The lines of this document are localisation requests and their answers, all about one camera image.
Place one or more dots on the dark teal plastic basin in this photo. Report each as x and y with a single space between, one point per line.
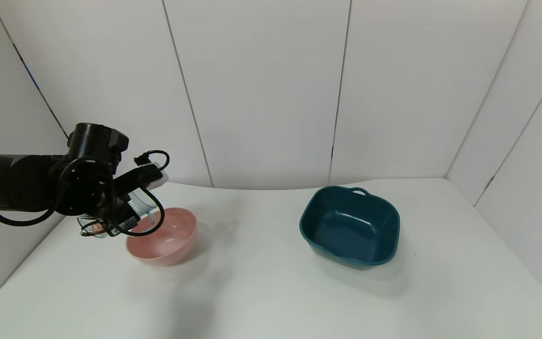
351 230

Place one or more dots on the clear blue ribbed cup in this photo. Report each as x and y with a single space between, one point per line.
139 202

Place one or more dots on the black and grey left robot arm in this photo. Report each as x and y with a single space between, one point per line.
17 181

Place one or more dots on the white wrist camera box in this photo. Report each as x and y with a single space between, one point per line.
154 178

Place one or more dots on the pink plastic bowl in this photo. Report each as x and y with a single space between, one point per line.
172 240

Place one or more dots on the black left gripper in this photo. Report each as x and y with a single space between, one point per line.
130 221

